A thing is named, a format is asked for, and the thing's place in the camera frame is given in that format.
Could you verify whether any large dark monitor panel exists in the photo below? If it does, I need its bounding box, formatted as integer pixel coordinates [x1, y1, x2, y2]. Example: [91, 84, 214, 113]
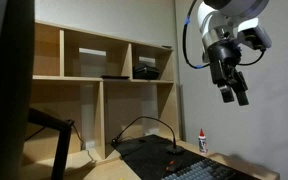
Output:
[0, 0, 36, 180]

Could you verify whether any thin black power cable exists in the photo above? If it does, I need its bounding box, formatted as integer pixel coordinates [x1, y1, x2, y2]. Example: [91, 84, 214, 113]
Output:
[71, 123, 98, 165]

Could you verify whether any light wooden shelf unit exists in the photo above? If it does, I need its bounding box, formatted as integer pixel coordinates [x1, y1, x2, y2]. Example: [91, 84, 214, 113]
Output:
[19, 19, 182, 172]

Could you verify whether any black zip case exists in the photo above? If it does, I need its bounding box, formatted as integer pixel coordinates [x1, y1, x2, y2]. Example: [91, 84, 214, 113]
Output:
[132, 63, 161, 81]

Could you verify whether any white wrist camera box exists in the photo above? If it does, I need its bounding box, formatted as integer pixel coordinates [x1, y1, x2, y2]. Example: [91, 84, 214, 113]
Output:
[237, 18, 273, 52]

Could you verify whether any grey mechanical keyboard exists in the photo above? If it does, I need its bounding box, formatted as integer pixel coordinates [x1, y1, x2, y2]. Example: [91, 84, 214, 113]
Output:
[160, 157, 238, 180]

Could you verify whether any black gooseneck desk microphone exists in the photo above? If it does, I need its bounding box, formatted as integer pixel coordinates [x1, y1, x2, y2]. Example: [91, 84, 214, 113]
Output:
[112, 115, 186, 155]

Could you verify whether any black metal stand frame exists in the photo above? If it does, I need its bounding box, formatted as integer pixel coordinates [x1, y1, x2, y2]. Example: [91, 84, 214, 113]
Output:
[27, 107, 75, 180]

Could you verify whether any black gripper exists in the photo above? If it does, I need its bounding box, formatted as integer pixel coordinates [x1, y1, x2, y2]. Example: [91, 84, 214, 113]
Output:
[207, 42, 250, 107]

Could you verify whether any flat black tray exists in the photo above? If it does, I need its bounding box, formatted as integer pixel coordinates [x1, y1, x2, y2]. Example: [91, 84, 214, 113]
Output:
[100, 74, 131, 80]

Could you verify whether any white glue bottle red cap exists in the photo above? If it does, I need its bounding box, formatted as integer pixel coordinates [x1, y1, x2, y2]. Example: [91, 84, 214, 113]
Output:
[198, 128, 208, 154]

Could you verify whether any black desk mat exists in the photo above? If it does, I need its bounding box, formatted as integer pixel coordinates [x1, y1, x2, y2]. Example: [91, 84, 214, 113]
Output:
[110, 134, 262, 180]

